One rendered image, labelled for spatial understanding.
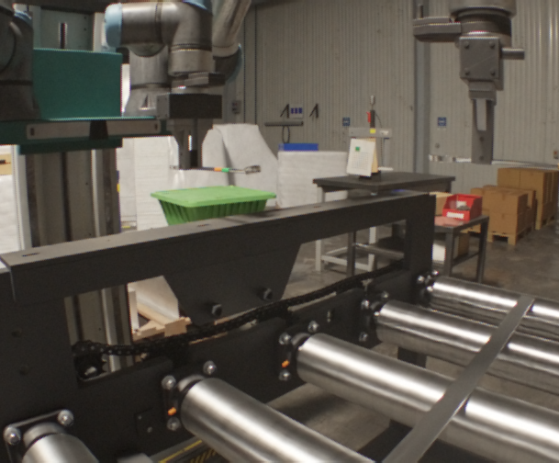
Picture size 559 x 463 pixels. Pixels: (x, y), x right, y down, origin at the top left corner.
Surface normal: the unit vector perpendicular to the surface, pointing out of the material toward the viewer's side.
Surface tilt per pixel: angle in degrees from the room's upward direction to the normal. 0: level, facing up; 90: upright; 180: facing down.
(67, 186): 90
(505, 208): 90
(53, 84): 90
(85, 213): 90
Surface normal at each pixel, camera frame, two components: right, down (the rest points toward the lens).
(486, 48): -0.48, 0.18
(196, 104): 0.70, 0.14
